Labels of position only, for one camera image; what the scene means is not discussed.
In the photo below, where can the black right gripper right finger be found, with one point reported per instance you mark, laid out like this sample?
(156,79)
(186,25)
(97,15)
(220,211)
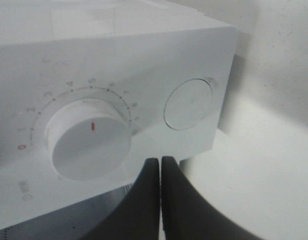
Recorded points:
(186,215)

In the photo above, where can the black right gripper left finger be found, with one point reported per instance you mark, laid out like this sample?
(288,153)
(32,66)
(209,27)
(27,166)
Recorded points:
(137,217)

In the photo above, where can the white microwave door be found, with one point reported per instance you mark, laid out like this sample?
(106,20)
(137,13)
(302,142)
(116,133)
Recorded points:
(68,223)

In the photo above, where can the round door release button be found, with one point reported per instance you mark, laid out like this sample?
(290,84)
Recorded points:
(191,103)

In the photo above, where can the white timer knob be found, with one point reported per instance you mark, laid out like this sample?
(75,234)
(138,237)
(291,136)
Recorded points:
(87,139)

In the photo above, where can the white microwave oven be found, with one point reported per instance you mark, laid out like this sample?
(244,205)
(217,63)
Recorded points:
(129,53)

